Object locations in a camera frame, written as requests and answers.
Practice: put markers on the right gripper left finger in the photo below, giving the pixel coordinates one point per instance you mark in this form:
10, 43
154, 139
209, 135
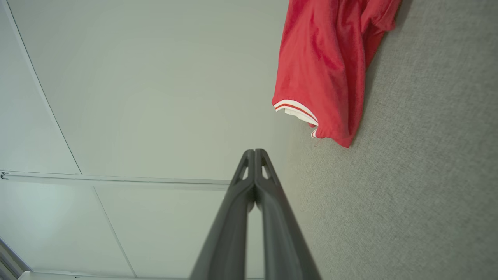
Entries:
225, 241

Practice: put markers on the grey fabric sofa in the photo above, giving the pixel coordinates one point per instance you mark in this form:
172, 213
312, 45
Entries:
408, 175

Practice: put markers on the grey wall frame strip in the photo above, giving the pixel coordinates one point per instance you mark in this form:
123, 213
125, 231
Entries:
7, 260

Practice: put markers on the red Bulls 23 jersey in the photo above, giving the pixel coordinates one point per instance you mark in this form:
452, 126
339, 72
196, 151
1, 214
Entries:
323, 58

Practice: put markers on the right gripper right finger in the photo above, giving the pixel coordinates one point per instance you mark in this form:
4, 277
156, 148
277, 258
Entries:
284, 245

